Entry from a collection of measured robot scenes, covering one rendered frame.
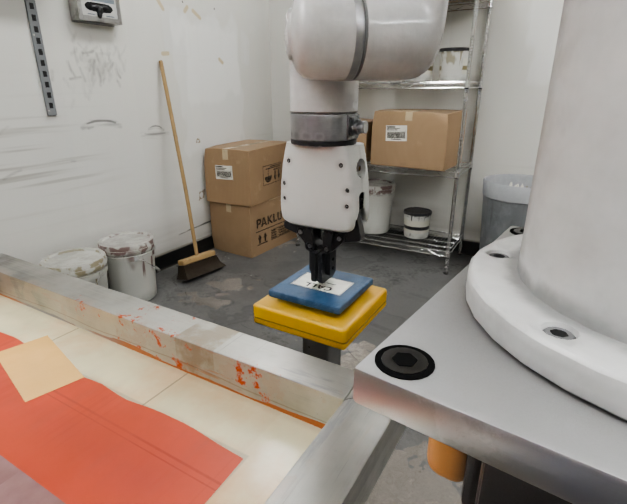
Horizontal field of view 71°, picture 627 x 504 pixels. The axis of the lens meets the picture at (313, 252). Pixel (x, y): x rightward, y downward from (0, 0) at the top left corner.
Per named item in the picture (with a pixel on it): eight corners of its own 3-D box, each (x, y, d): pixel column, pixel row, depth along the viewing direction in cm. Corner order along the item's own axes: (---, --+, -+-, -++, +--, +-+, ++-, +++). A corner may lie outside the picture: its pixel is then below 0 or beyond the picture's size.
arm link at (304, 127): (380, 112, 50) (378, 137, 51) (311, 110, 54) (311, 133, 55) (351, 115, 44) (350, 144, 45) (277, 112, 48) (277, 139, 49)
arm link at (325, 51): (406, -19, 36) (291, -26, 34) (397, 117, 40) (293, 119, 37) (347, 11, 50) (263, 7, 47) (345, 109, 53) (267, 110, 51)
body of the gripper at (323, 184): (378, 129, 50) (373, 223, 54) (302, 125, 55) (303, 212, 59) (350, 135, 44) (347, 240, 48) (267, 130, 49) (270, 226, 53)
